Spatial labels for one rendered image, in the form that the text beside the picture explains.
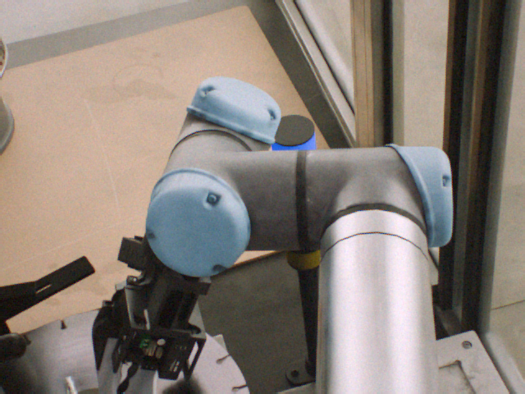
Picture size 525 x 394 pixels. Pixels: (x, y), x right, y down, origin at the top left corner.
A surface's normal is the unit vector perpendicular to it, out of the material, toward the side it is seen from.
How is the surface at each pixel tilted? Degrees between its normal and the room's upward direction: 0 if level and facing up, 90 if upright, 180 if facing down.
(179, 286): 79
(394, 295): 15
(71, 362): 0
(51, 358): 0
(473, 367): 0
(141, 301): 32
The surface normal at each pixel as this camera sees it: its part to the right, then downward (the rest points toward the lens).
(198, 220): -0.09, 0.43
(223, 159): -0.09, -0.80
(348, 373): -0.51, -0.66
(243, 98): 0.36, -0.83
